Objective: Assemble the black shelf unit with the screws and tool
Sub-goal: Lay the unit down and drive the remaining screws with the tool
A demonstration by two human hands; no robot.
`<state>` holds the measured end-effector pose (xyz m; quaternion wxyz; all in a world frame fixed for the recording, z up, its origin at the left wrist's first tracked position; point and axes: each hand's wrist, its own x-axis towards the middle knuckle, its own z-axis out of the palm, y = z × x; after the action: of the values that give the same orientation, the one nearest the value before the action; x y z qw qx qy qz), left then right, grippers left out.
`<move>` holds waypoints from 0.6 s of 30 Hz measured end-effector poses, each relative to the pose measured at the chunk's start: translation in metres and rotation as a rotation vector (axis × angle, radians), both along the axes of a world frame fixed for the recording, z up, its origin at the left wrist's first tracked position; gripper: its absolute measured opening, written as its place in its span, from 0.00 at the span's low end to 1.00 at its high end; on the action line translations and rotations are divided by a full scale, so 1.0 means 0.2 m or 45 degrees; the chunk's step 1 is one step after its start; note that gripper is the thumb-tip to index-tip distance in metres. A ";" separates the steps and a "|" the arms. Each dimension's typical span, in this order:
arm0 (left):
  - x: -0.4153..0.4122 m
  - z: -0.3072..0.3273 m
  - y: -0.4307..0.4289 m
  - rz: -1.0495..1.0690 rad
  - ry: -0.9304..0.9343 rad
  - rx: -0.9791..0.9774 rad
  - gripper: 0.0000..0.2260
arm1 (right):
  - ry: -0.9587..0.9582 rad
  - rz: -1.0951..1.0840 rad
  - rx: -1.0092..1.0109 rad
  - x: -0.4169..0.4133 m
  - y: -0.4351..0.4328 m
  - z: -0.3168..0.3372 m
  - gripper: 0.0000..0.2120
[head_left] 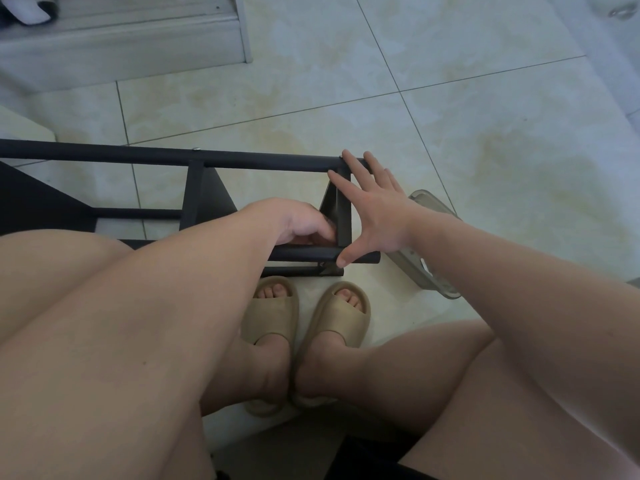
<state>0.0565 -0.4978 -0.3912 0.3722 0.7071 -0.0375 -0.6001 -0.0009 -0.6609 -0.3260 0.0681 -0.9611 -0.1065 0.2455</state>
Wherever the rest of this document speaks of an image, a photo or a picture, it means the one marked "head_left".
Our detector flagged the person's left hand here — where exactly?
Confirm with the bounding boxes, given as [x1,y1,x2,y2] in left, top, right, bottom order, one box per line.
[259,200,339,247]

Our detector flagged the person's right hand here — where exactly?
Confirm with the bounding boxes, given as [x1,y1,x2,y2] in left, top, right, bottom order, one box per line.
[327,149,422,269]

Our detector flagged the white wooden cabinet base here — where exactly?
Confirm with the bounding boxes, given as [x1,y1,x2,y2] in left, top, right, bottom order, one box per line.
[0,0,254,91]

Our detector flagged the beige slipper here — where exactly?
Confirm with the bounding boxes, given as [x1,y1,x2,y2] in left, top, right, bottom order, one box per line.
[292,281,372,409]
[240,275,300,416]

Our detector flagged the person's right forearm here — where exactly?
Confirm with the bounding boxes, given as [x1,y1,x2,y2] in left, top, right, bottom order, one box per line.
[395,209,640,448]

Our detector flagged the black and white item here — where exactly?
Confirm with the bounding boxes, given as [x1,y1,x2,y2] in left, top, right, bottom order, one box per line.
[0,0,59,24]

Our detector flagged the black metal frame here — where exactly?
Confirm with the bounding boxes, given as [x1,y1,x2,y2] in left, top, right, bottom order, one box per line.
[0,139,382,278]

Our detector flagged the person's left leg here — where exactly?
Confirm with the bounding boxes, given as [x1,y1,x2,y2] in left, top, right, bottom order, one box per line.
[0,232,292,480]

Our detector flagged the person's right leg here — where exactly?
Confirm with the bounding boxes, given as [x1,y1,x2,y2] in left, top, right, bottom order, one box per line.
[295,319,640,480]

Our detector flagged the person's leg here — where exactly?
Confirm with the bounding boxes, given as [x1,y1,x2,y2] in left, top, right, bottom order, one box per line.
[0,232,292,480]
[295,319,640,480]

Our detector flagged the person's left forearm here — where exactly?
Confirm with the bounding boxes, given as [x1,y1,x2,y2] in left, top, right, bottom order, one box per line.
[0,201,281,480]

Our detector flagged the black shorts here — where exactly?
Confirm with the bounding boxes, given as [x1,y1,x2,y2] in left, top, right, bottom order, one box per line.
[214,429,441,480]

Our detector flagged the clear plastic container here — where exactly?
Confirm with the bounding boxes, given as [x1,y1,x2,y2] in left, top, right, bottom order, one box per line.
[387,189,464,300]

